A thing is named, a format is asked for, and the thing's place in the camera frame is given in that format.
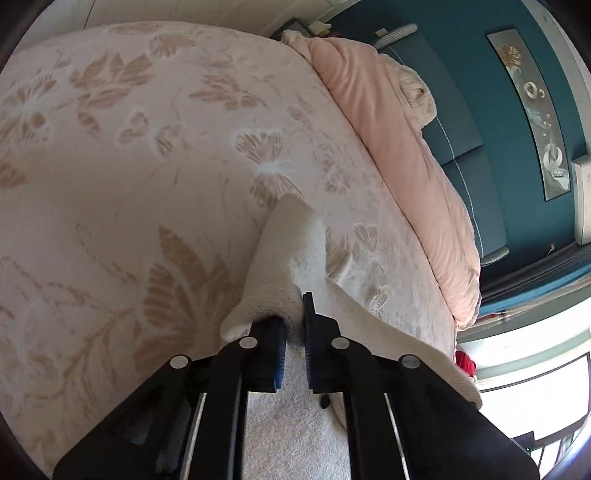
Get white knit cardigan black buttons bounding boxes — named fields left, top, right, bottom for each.
left=219, top=193, right=484, bottom=480

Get red plush toy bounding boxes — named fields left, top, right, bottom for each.
left=455, top=350, right=477, bottom=377

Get window with railing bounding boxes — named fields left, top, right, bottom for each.
left=459, top=292, right=590, bottom=477

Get floral beige bedspread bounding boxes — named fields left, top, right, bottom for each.
left=1, top=23, right=456, bottom=474

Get teal padded headboard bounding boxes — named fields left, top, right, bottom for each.
left=375, top=24, right=509, bottom=266

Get pink duvet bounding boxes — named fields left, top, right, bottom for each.
left=281, top=31, right=482, bottom=330

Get beige crumpled cloth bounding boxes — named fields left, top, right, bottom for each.
left=380, top=54, right=437, bottom=130

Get white air conditioner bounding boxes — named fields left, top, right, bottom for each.
left=572, top=156, right=591, bottom=245

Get silver framed wall picture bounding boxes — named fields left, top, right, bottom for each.
left=487, top=29, right=571, bottom=201

